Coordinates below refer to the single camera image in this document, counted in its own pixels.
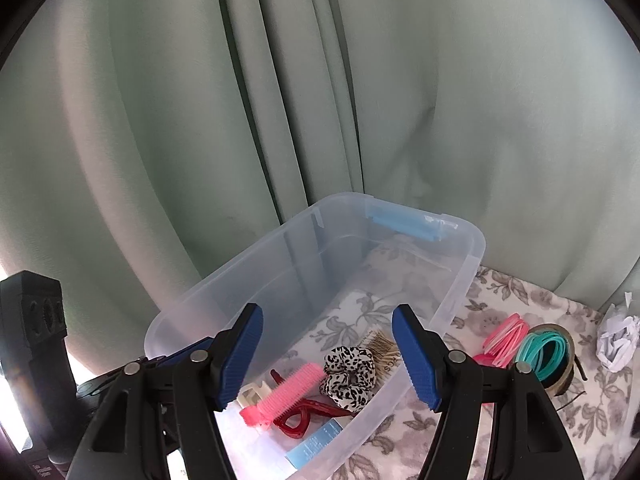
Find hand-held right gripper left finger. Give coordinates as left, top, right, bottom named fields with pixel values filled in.
left=66, top=303, right=264, bottom=480

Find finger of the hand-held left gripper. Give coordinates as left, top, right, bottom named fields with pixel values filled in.
left=140, top=336, right=217, bottom=368

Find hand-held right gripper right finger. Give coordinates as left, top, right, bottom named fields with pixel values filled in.
left=391, top=304, right=586, bottom=480

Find small cream hair clip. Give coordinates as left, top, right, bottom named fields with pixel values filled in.
left=236, top=381, right=268, bottom=410

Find bag of cotton swabs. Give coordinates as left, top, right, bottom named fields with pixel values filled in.
left=357, top=329, right=406, bottom=378

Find pink hair roller clip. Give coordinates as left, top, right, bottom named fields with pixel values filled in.
left=239, top=363, right=327, bottom=428

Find leopard print scrunchie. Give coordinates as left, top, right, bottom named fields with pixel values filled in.
left=319, top=345, right=377, bottom=410

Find red hair claw clip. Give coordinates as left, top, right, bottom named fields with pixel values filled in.
left=270, top=369, right=353, bottom=440

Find pink hair ties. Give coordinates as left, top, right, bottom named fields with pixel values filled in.
left=472, top=312, right=531, bottom=368

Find clear plastic storage box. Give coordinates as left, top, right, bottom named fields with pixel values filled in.
left=144, top=191, right=487, bottom=480

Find white and blue carton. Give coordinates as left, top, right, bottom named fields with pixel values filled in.
left=285, top=420, right=343, bottom=471

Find teal hair ties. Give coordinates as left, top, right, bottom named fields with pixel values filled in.
left=514, top=329, right=576, bottom=387

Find brown tape roll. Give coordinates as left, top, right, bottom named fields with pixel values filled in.
left=522, top=323, right=581, bottom=398

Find white paper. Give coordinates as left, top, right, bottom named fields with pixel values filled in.
left=596, top=291, right=640, bottom=373

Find floral cloth covered desktop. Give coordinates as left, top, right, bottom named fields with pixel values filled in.
left=280, top=265, right=640, bottom=480

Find green curtain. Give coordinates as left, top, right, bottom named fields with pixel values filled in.
left=0, top=0, right=640, bottom=391

